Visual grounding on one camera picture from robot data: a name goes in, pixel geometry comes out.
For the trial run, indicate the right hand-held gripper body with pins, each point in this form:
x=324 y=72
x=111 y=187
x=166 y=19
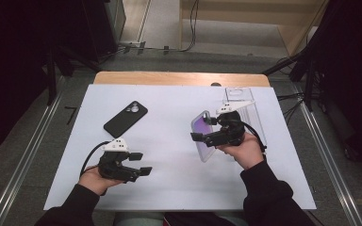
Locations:
x=232 y=124

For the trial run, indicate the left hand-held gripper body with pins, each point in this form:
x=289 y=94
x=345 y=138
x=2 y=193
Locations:
x=111 y=166

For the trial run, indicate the iridescent phone case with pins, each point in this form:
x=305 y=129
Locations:
x=198 y=124

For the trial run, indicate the clear plastic rack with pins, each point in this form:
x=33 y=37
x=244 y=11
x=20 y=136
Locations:
x=238 y=94

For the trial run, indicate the black phone case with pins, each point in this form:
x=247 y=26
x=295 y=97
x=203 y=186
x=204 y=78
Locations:
x=125 y=119

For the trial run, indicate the person's left hand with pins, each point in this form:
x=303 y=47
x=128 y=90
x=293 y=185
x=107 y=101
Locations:
x=92 y=182

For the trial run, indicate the person's right hand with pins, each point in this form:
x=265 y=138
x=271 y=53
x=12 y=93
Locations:
x=248 y=153

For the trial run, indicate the white table board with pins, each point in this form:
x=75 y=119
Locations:
x=169 y=141

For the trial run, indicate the dark round table cap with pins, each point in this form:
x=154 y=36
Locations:
x=216 y=84

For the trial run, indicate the wooden table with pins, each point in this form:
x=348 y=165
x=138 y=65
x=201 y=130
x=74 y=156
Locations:
x=169 y=78

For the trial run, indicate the black metal stand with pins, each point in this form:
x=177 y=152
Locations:
x=52 y=78
x=309 y=81

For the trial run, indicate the light wooden cabinet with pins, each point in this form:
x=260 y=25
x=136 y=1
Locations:
x=295 y=19

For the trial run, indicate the dark cabinet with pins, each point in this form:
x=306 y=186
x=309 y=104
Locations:
x=103 y=28

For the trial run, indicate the black curtain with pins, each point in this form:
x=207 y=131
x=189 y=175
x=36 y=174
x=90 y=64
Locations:
x=15 y=62
x=355 y=62

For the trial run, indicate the aluminium floor rail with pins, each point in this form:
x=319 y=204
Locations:
x=330 y=163
x=22 y=166

